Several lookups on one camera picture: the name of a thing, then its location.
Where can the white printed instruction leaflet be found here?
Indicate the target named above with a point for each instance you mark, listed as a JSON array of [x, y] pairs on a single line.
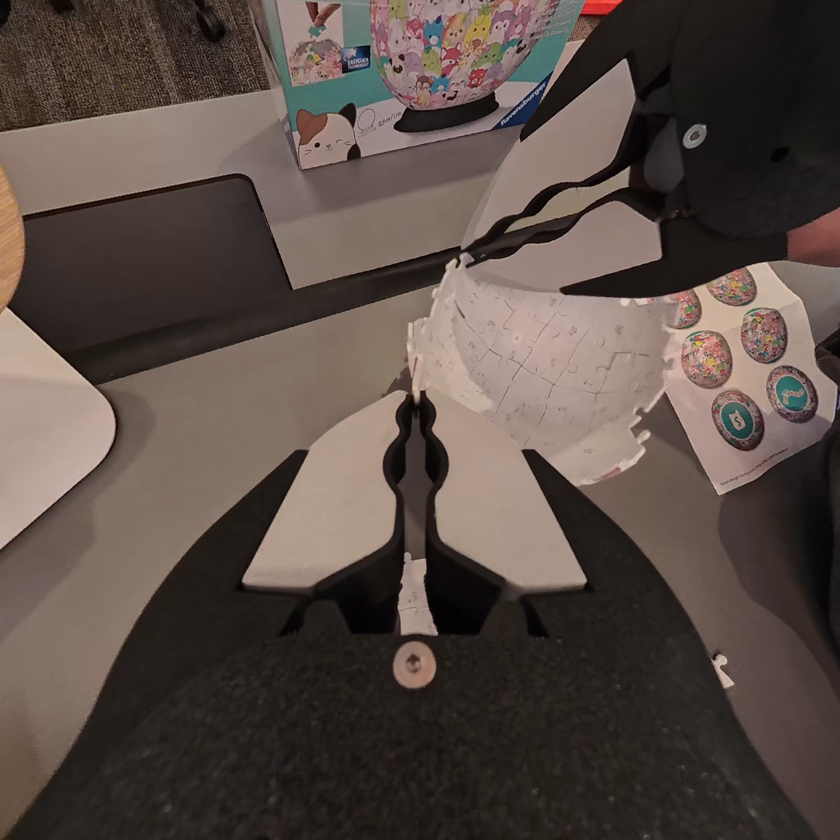
[[754, 367]]

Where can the printed cardboard puzzle box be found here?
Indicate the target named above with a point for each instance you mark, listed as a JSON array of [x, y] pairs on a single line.
[[394, 79]]

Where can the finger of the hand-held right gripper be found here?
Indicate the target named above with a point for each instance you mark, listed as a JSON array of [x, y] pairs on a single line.
[[604, 243], [558, 144]]

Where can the black office chair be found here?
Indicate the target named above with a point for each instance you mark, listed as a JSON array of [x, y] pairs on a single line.
[[211, 23]]

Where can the scattered pile of puzzle pieces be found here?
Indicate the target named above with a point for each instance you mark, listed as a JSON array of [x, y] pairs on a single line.
[[413, 590]]

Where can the black rounded table panel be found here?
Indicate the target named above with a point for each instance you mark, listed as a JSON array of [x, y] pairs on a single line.
[[151, 249]]

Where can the wooden document stand board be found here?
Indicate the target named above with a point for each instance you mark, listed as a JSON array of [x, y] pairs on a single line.
[[10, 229]]

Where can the person's right hand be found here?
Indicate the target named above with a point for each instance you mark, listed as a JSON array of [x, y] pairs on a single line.
[[820, 239]]

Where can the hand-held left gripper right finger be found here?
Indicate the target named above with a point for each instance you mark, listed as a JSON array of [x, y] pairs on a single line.
[[512, 525]]

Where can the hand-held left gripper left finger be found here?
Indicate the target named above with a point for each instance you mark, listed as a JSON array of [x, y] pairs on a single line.
[[315, 525]]

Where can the half-built colourful puzzle ball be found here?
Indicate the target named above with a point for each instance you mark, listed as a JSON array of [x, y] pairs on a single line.
[[544, 367]]

